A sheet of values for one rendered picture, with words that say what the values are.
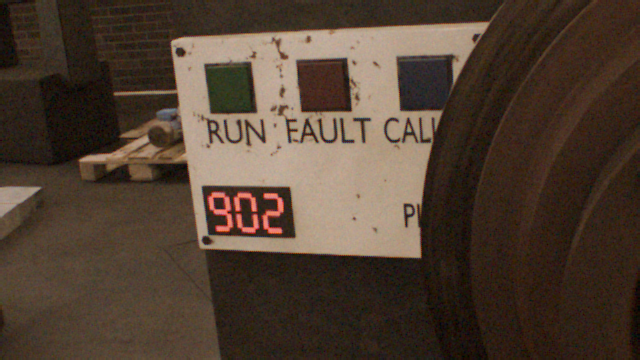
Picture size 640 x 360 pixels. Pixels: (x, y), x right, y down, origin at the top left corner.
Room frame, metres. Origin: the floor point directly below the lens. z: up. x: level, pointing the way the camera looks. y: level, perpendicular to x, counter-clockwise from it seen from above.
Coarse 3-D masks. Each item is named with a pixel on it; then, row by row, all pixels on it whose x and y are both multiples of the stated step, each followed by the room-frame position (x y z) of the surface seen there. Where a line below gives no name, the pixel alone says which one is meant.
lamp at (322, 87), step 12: (300, 72) 0.70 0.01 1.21; (312, 72) 0.70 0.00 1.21; (324, 72) 0.69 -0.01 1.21; (336, 72) 0.69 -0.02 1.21; (312, 84) 0.70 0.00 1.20; (324, 84) 0.69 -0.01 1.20; (336, 84) 0.69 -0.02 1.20; (312, 96) 0.70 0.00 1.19; (324, 96) 0.69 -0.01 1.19; (336, 96) 0.69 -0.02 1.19; (312, 108) 0.70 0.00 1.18; (324, 108) 0.69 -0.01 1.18; (336, 108) 0.69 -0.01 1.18
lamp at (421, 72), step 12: (408, 60) 0.67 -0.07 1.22; (420, 60) 0.66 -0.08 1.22; (432, 60) 0.66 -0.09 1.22; (444, 60) 0.66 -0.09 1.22; (408, 72) 0.67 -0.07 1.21; (420, 72) 0.66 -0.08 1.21; (432, 72) 0.66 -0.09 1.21; (444, 72) 0.66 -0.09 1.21; (408, 84) 0.67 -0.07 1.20; (420, 84) 0.67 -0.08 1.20; (432, 84) 0.66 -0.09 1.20; (444, 84) 0.66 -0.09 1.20; (408, 96) 0.67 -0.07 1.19; (420, 96) 0.67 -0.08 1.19; (432, 96) 0.66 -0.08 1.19; (444, 96) 0.66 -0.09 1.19
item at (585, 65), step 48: (624, 0) 0.47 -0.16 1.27; (576, 48) 0.48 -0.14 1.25; (624, 48) 0.47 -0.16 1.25; (528, 96) 0.49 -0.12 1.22; (576, 96) 0.48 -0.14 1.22; (624, 96) 0.45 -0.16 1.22; (528, 144) 0.49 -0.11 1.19; (576, 144) 0.46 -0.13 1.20; (480, 192) 0.50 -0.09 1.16; (528, 192) 0.49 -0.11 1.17; (576, 192) 0.46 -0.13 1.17; (480, 240) 0.50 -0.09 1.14; (528, 240) 0.47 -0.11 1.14; (480, 288) 0.51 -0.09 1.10; (528, 288) 0.47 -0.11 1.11; (528, 336) 0.48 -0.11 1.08
